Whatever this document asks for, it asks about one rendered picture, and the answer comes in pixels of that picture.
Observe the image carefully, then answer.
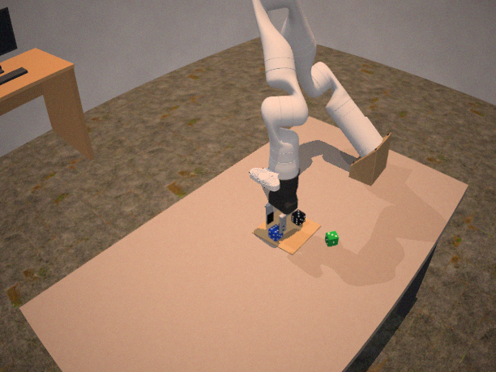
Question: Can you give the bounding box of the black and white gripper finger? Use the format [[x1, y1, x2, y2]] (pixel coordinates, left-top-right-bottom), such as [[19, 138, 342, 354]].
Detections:
[[264, 203, 274, 224], [279, 211, 295, 234]]

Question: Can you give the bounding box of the black die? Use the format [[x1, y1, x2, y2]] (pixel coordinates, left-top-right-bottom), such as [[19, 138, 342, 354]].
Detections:
[[291, 209, 306, 225]]

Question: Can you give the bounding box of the green die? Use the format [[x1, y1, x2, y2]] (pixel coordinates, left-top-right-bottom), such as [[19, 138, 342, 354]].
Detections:
[[325, 231, 339, 246]]

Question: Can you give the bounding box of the blue die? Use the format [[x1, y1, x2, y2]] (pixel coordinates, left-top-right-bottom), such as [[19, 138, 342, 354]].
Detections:
[[268, 224, 283, 242]]

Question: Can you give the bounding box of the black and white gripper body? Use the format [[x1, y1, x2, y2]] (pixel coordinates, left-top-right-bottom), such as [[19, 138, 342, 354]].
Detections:
[[250, 155, 300, 215]]

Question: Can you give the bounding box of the orange flat square mat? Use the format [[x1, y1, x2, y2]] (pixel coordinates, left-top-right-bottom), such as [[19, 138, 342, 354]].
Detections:
[[252, 210, 321, 255]]

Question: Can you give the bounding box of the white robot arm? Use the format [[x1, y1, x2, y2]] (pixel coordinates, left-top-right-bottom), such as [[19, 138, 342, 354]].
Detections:
[[251, 0, 383, 163]]

